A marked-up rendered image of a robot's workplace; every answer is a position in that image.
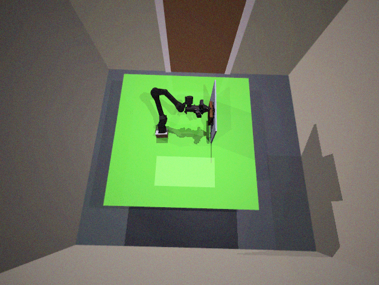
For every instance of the grey flat panel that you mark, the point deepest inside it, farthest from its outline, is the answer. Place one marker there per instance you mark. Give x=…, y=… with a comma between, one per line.
x=213, y=125

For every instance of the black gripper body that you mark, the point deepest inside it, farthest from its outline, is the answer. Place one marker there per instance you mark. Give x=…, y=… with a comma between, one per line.
x=199, y=106

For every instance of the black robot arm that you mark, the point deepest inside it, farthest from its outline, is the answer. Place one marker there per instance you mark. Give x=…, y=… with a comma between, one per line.
x=156, y=92

